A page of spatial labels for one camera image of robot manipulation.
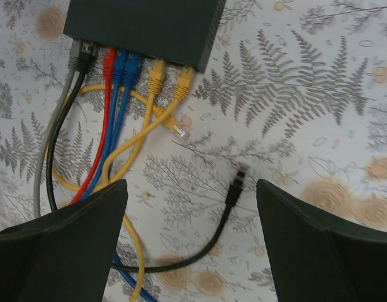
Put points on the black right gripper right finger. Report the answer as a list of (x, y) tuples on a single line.
[(317, 256)]

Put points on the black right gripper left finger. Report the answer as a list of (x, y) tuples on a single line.
[(65, 255)]

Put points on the black network switch box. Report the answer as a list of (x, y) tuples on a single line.
[(178, 31)]

